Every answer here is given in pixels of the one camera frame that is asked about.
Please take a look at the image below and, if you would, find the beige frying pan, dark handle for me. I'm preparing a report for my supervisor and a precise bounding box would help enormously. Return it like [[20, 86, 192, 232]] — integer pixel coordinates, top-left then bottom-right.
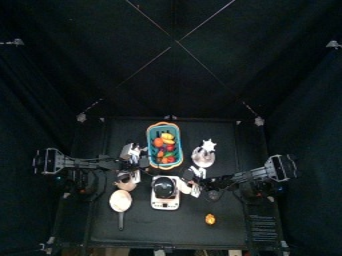
[[108, 189, 133, 232]]

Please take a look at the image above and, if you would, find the black round bowl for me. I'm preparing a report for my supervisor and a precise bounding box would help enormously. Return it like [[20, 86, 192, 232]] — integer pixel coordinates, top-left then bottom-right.
[[152, 176, 177, 199]]

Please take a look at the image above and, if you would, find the white kitchen scale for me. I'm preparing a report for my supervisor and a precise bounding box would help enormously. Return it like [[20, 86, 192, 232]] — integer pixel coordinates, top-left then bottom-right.
[[149, 175, 181, 211]]

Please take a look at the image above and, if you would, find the white printed label sheet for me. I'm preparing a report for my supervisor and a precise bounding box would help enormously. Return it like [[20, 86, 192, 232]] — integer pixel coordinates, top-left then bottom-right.
[[248, 214, 277, 244]]

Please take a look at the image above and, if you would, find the teal basket with orange rim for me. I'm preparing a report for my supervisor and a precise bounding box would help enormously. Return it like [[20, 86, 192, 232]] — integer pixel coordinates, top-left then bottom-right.
[[145, 121, 184, 171]]

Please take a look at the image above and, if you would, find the white jagged egg shell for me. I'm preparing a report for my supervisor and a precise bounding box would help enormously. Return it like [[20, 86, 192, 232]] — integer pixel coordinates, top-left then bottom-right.
[[200, 138, 217, 153]]

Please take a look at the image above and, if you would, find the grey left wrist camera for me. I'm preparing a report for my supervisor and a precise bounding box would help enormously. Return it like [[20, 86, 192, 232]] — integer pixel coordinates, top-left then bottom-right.
[[118, 142, 141, 162]]

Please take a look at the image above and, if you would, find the yellow toy banana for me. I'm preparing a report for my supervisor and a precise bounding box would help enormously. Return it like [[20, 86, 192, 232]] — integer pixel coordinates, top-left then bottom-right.
[[160, 132, 176, 145]]

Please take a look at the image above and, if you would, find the clear round plate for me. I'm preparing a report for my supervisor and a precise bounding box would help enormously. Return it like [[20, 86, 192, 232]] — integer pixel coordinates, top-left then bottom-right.
[[189, 146, 217, 169]]

